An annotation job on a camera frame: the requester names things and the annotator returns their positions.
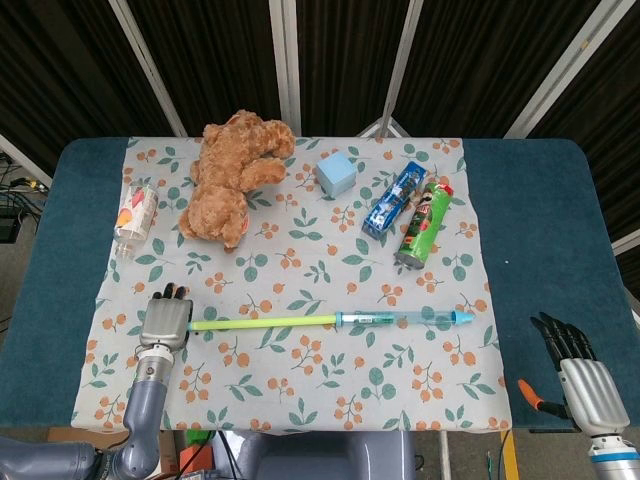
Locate floral print tablecloth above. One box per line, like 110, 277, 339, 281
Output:
69, 135, 512, 434

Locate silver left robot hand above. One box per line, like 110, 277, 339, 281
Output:
138, 282, 195, 351

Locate black power box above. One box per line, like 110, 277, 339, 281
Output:
0, 209, 22, 244

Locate green and blue toy stick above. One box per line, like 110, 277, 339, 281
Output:
187, 308, 475, 334

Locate blue cookie box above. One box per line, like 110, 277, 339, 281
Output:
361, 160, 428, 238

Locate clear plastic bottle fruit label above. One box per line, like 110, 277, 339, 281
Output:
113, 182, 160, 260

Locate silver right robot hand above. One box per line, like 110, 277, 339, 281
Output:
530, 312, 631, 439

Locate light blue foam cube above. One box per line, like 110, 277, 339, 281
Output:
315, 151, 358, 197

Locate dark folding screen white frames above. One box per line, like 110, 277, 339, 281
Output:
0, 0, 640, 251

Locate grey robot torso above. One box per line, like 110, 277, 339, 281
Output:
212, 429, 416, 480

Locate green chips can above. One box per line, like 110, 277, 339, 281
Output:
394, 181, 455, 267

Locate brown plush teddy bear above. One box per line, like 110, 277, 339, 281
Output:
178, 109, 296, 250

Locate brown cardboard box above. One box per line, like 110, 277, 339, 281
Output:
47, 427, 131, 451

